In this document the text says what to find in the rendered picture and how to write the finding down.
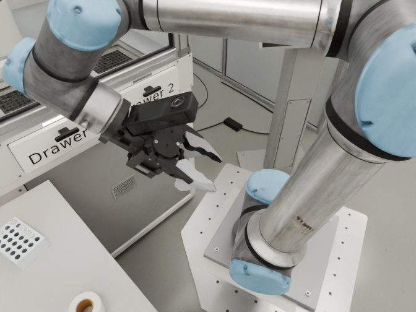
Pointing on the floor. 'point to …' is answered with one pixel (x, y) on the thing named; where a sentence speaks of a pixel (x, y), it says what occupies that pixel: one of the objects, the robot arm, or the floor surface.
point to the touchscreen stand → (288, 112)
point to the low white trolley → (62, 261)
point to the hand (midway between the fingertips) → (216, 171)
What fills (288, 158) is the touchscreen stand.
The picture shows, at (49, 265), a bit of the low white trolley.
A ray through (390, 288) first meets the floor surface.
